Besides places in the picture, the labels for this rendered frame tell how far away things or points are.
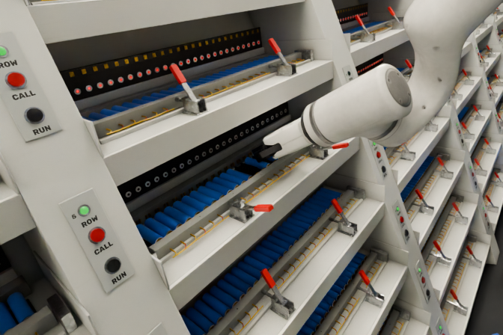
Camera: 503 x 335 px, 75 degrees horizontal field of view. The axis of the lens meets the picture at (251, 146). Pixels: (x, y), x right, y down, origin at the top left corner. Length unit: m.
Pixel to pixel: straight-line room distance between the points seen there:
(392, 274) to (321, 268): 0.32
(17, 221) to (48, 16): 0.25
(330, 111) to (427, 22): 0.18
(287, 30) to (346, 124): 0.46
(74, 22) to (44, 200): 0.23
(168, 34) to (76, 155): 0.44
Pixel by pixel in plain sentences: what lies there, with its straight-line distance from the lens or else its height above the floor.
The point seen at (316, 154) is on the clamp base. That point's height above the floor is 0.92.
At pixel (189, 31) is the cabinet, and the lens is 0.85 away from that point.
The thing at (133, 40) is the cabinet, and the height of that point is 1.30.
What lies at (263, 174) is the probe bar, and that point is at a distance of 0.67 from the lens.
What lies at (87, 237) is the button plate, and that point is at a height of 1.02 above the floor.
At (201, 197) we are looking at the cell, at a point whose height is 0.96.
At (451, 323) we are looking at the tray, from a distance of 1.46.
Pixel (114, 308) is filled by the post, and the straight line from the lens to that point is 0.48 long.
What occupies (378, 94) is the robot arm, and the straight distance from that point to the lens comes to 0.49.
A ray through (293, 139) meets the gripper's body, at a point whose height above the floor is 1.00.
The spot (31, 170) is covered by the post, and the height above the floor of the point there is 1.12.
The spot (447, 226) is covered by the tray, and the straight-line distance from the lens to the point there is 1.54.
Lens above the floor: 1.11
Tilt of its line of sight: 9 degrees down
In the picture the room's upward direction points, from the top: 23 degrees counter-clockwise
